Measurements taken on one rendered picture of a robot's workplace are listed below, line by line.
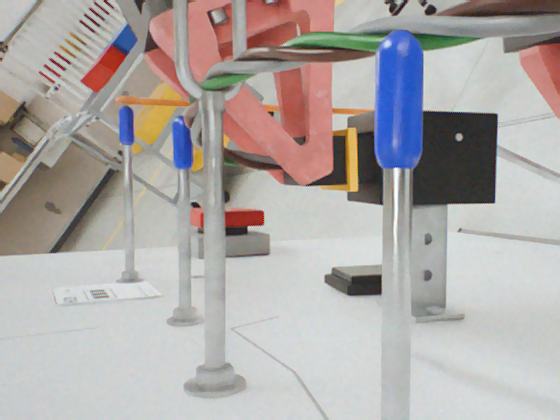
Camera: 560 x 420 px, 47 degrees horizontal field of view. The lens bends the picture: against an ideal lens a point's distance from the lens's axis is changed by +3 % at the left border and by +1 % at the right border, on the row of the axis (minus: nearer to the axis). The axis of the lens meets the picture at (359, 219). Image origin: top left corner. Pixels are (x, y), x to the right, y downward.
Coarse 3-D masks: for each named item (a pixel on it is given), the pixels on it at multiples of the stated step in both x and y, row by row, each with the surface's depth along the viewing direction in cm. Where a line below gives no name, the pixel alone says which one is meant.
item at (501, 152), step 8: (456, 136) 27; (496, 152) 30; (504, 152) 30; (512, 152) 30; (512, 160) 30; (520, 160) 30; (528, 160) 31; (528, 168) 31; (536, 168) 31; (544, 168) 31; (544, 176) 31; (552, 176) 31
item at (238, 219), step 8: (192, 208) 50; (200, 208) 50; (224, 208) 50; (232, 208) 50; (240, 208) 50; (248, 208) 50; (192, 216) 47; (200, 216) 46; (224, 216) 47; (232, 216) 47; (240, 216) 47; (248, 216) 48; (256, 216) 48; (192, 224) 47; (200, 224) 46; (224, 224) 47; (232, 224) 47; (240, 224) 47; (248, 224) 48; (256, 224) 48; (200, 232) 49; (232, 232) 48; (240, 232) 48
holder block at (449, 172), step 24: (360, 120) 28; (432, 120) 27; (456, 120) 27; (480, 120) 27; (432, 144) 27; (456, 144) 27; (480, 144) 28; (432, 168) 27; (456, 168) 27; (480, 168) 28; (360, 192) 28; (432, 192) 27; (456, 192) 27; (480, 192) 28
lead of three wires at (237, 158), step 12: (204, 84) 18; (192, 96) 19; (192, 108) 19; (192, 120) 21; (192, 132) 21; (228, 156) 24; (240, 156) 25; (252, 156) 25; (264, 156) 26; (252, 168) 26; (264, 168) 26; (276, 168) 26
